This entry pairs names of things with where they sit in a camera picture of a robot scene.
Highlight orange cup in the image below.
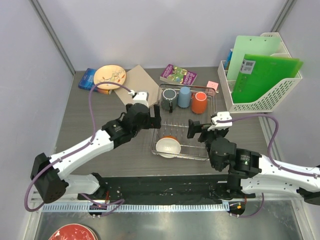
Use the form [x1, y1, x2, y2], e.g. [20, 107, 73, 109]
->
[191, 91, 207, 114]

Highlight blue book in organizer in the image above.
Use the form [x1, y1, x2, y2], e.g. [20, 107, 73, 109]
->
[223, 48, 234, 70]

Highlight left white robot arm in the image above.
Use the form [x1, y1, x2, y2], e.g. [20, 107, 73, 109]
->
[30, 103, 161, 204]

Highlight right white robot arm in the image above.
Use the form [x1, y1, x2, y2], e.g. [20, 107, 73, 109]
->
[187, 115, 320, 206]

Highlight blue cup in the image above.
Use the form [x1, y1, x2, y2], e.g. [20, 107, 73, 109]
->
[177, 86, 192, 108]

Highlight blue Jane Eyre book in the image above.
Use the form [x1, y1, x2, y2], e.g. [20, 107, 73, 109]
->
[78, 68, 112, 95]

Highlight slotted cable duct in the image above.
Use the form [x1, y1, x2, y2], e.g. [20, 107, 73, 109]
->
[42, 202, 230, 213]

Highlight light green clipboard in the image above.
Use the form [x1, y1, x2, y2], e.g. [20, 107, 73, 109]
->
[226, 35, 282, 81]

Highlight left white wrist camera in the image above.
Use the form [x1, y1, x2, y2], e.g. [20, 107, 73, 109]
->
[128, 90, 149, 107]

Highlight beige cardboard notebook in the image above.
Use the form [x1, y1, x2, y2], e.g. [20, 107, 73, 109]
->
[123, 65, 159, 107]

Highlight white file organizer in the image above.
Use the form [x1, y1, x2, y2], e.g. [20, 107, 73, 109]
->
[217, 32, 302, 113]

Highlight beige bird plate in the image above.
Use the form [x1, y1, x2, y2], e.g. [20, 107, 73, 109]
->
[93, 65, 127, 85]

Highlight red round plate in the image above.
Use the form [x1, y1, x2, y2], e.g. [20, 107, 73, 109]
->
[49, 223, 98, 240]

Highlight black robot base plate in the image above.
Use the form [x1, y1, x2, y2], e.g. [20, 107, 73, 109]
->
[88, 174, 256, 206]

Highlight metal wire dish rack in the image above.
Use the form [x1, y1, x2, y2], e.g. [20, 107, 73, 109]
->
[150, 85, 216, 161]

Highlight orange white bowl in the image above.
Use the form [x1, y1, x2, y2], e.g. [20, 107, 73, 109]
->
[155, 136, 181, 158]

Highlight bright green folder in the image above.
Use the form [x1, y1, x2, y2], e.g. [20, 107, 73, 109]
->
[231, 54, 303, 104]

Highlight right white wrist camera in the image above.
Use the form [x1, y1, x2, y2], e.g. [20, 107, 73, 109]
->
[207, 111, 233, 132]

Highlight purple treehouse book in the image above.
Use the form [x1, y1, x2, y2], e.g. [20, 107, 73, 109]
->
[159, 64, 197, 86]

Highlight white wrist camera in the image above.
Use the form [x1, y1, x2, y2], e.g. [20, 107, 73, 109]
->
[128, 90, 149, 107]
[207, 111, 233, 132]

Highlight grey mug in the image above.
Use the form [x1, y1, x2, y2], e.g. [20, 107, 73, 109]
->
[160, 88, 178, 113]

